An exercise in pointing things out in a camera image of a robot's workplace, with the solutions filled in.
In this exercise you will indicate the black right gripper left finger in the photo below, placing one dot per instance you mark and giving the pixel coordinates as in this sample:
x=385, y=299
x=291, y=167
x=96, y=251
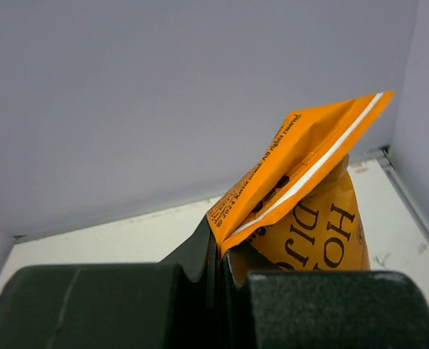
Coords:
x=162, y=304

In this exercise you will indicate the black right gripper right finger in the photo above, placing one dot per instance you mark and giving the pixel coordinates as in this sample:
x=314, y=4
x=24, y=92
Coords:
x=271, y=308

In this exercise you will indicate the orange chips bag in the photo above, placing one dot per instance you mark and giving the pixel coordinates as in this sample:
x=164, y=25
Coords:
x=297, y=206

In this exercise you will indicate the aluminium right side rail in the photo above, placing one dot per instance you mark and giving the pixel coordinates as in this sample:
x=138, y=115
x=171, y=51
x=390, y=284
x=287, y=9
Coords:
x=383, y=157

